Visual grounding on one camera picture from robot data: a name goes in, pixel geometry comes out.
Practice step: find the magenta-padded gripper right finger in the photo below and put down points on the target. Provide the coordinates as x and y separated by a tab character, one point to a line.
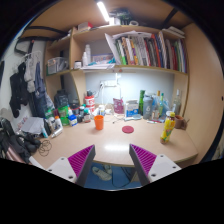
161	166

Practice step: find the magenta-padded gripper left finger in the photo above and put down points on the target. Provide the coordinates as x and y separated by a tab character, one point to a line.
65	168

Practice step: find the yellow-capped yellow drink bottle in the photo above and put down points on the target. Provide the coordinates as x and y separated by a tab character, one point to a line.
167	128

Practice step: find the grey sneaker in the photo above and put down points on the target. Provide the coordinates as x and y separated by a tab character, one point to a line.
108	168
100	174

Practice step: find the blue-capped white bottle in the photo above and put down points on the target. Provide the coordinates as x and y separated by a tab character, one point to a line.
72	120

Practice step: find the red round coaster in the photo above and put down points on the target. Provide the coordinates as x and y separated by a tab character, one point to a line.
127	129

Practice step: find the green container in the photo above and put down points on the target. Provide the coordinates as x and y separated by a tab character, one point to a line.
63	115

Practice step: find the orange plastic cup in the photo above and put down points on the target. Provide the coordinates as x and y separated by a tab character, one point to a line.
98	123

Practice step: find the light blue hairbrush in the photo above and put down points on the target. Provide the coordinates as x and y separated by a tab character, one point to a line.
133	117

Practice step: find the black bag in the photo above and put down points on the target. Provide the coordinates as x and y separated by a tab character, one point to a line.
15	141

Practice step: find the white pill bottle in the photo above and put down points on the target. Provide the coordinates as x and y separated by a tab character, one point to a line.
101	110

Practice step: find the green bottle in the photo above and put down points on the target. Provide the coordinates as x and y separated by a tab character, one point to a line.
141	100

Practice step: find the black backpack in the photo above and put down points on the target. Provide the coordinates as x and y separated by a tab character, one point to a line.
61	98

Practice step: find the red and white canister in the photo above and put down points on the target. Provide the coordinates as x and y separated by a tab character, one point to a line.
89	100

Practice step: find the maroon pouch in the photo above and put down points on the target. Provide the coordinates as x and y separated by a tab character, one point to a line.
118	106

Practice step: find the hanging dark clothes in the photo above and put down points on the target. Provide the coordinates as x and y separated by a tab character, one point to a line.
20	90

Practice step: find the ceiling light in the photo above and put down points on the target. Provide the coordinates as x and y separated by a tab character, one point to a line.
103	11

